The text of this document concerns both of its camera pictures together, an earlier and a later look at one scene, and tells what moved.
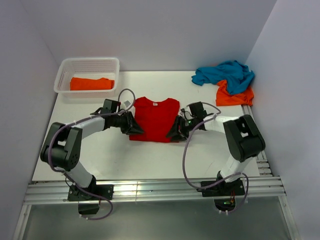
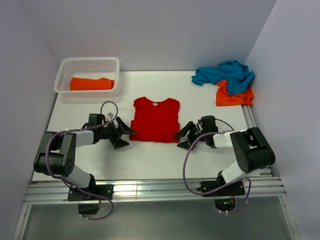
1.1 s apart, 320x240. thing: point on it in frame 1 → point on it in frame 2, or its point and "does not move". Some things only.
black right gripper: [179, 135] → [187, 144]
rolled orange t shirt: [79, 84] does not move
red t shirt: [155, 119] does not move
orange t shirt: [223, 98] does not move
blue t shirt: [237, 76] does not move
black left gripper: [131, 127] → [117, 142]
